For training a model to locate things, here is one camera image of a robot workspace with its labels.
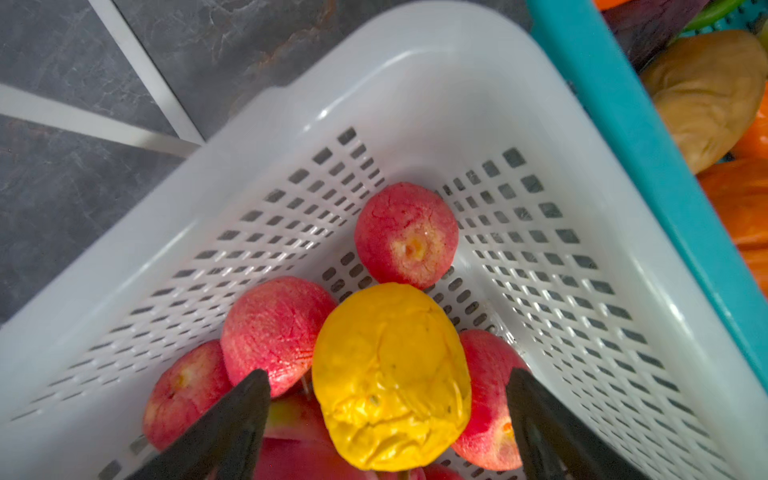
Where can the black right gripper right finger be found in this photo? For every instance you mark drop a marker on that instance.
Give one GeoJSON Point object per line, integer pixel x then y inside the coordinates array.
{"type": "Point", "coordinates": [553, 442]}

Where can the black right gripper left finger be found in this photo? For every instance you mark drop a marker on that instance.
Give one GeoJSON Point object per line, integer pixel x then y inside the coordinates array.
{"type": "Point", "coordinates": [225, 442]}

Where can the yellow mango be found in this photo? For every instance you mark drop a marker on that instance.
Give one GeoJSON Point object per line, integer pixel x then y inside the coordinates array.
{"type": "Point", "coordinates": [391, 378]}

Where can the red apple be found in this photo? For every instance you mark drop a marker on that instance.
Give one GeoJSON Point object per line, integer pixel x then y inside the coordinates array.
{"type": "Point", "coordinates": [274, 327]}
{"type": "Point", "coordinates": [406, 234]}

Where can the red apple in basket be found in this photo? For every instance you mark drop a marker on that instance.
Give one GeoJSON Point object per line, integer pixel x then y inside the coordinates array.
{"type": "Point", "coordinates": [274, 327]}

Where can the white plastic fruit basket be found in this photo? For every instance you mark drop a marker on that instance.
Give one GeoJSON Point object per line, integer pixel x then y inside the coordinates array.
{"type": "Point", "coordinates": [559, 253]}

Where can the teal plastic vegetable basket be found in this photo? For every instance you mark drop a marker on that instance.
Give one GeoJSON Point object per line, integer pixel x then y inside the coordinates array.
{"type": "Point", "coordinates": [579, 43]}

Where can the brown potato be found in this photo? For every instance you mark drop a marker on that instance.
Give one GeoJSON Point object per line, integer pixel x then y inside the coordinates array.
{"type": "Point", "coordinates": [707, 89]}

